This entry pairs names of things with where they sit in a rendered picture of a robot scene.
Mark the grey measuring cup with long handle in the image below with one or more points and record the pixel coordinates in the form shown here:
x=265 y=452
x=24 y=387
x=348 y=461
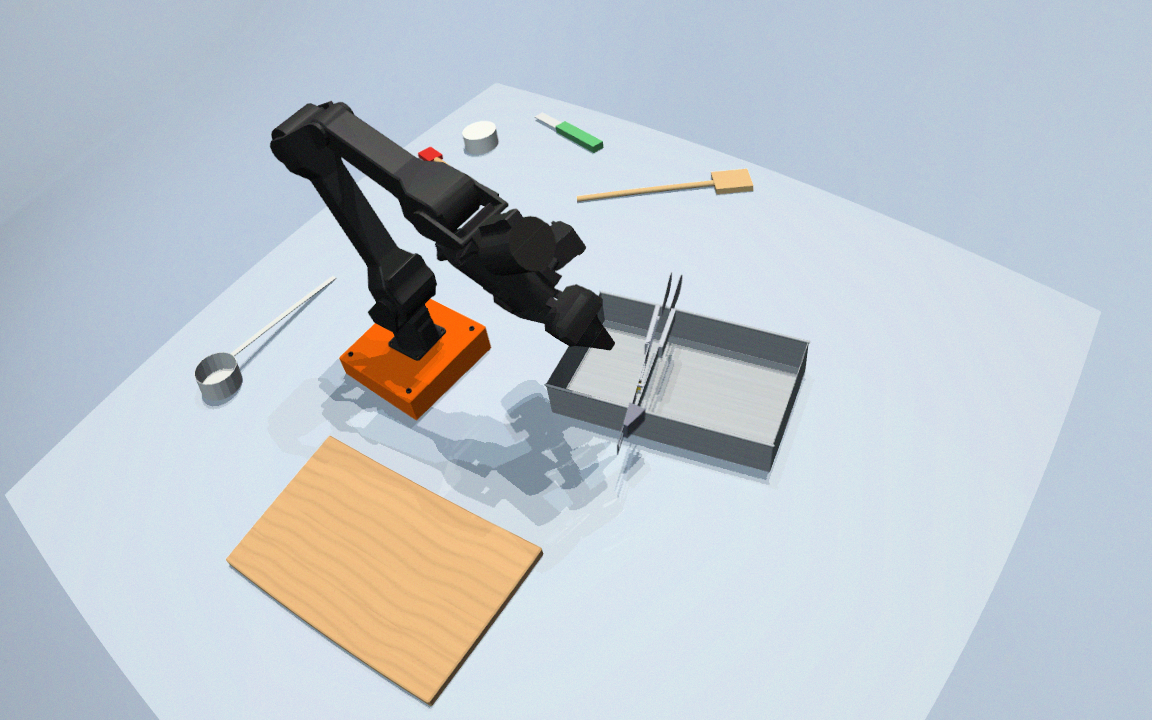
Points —
x=219 y=376

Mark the grey rectangular roasting tin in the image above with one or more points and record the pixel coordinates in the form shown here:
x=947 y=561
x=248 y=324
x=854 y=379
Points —
x=722 y=389

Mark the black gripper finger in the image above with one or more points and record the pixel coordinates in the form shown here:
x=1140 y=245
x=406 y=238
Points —
x=538 y=317
x=596 y=336

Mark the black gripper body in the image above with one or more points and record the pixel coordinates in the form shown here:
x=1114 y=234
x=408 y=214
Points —
x=529 y=293

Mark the grey short cylinder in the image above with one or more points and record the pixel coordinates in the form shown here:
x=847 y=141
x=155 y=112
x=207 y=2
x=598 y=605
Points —
x=480 y=137

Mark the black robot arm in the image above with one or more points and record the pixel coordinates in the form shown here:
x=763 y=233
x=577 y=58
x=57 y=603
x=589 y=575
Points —
x=435 y=198

